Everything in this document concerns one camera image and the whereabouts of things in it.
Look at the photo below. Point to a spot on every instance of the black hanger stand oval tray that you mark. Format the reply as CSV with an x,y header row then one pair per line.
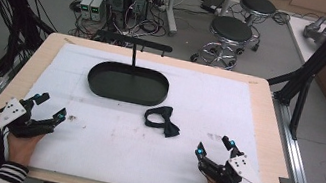
x,y
126,85

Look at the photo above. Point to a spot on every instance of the flat black device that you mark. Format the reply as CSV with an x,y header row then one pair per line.
x,y
213,2

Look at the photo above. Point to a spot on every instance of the white foam mat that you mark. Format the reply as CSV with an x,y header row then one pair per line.
x,y
126,152

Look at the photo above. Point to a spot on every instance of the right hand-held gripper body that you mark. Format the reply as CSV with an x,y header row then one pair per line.
x,y
239,167

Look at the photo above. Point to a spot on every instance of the grey metal table leg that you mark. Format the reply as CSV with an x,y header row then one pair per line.
x,y
173,8

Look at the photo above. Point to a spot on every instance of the grey power supply unit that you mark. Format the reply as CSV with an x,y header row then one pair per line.
x,y
86,5
97,8

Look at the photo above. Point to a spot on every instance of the person's left hand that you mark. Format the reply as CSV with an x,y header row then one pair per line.
x,y
20,147

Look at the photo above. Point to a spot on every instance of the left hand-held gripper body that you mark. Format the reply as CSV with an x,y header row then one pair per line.
x,y
13,112

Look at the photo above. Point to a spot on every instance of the grey metal device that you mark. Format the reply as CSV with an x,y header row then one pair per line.
x,y
318,29

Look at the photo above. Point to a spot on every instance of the black bow tie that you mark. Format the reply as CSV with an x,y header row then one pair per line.
x,y
169,127

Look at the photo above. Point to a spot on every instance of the black round stool chrome base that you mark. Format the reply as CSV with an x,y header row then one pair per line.
x,y
257,4
231,29

